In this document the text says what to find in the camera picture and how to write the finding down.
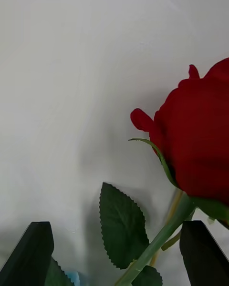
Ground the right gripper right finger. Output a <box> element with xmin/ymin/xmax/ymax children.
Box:
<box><xmin>179</xmin><ymin>220</ymin><xmax>229</xmax><ymax>286</ymax></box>

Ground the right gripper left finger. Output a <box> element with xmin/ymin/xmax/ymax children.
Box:
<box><xmin>0</xmin><ymin>221</ymin><xmax>54</xmax><ymax>286</ymax></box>

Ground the red rose green stem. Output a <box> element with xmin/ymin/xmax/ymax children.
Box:
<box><xmin>44</xmin><ymin>57</ymin><xmax>229</xmax><ymax>286</ymax></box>

